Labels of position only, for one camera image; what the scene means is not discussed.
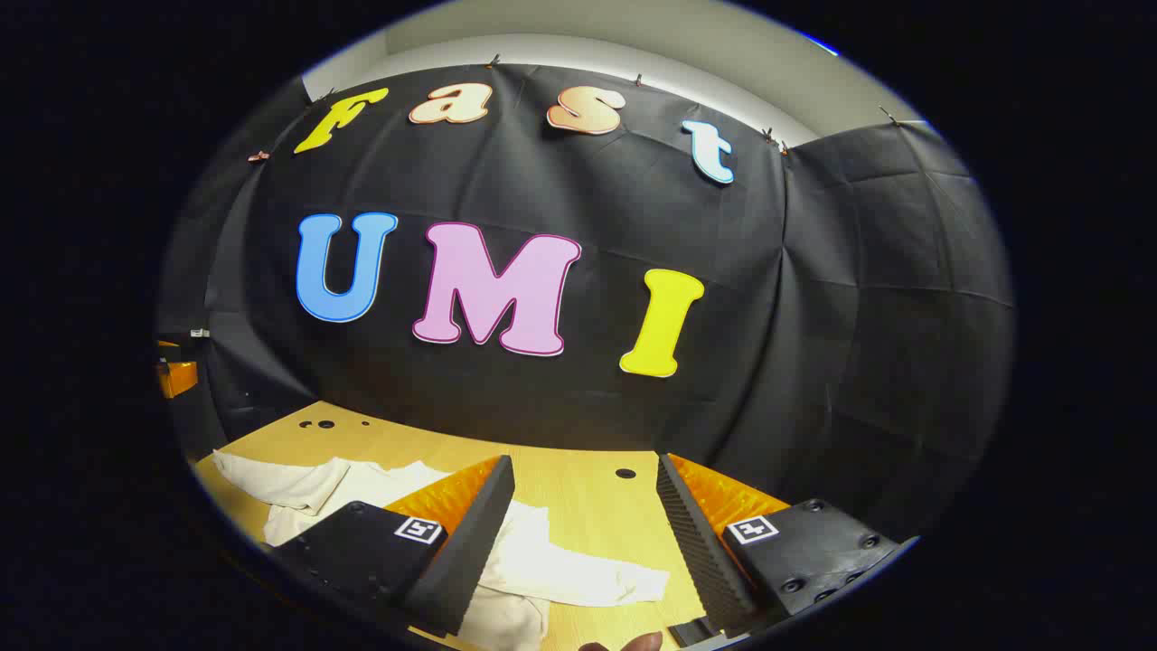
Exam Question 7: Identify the cream sweatshirt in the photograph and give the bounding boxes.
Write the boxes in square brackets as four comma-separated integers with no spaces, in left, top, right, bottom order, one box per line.
[212,449,672,651]

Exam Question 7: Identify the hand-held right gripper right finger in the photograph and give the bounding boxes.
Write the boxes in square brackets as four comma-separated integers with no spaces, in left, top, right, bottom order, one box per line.
[655,452,905,647]

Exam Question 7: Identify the black backdrop cloth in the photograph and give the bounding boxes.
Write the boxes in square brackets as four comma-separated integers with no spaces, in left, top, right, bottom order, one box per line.
[154,61,1018,543]

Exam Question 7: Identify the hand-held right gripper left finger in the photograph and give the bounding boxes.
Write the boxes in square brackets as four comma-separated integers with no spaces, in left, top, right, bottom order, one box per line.
[271,455,516,638]

